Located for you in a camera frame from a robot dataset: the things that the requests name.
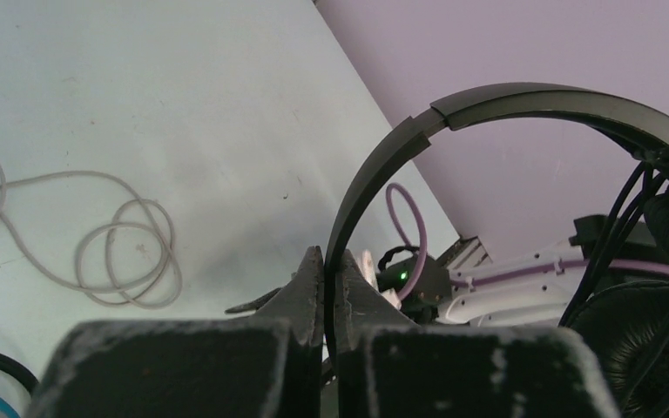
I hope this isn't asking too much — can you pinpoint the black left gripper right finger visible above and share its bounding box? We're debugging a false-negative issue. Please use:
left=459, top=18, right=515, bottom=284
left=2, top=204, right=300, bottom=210
left=333, top=252, right=619, bottom=417

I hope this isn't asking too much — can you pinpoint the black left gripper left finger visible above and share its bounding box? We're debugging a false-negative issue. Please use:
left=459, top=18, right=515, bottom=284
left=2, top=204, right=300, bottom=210
left=27, top=246, right=324, bottom=417

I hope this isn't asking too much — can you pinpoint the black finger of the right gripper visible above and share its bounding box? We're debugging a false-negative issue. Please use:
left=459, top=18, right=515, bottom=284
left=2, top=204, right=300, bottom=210
left=225, top=287, right=281, bottom=314

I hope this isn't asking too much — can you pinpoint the small black on-ear headphones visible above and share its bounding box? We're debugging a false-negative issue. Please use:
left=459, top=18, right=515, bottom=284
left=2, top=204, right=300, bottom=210
left=325, top=83, right=669, bottom=417

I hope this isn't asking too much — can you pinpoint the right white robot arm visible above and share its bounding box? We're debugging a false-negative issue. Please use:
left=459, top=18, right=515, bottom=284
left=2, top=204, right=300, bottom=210
left=356, top=214, right=606, bottom=327

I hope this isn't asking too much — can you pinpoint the white gaming headset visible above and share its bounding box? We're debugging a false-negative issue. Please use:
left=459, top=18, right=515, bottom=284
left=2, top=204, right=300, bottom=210
left=0, top=161, right=184, bottom=310

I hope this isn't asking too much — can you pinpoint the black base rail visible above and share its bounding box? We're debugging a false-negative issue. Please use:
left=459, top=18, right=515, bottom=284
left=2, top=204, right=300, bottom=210
left=436, top=236, right=492, bottom=271

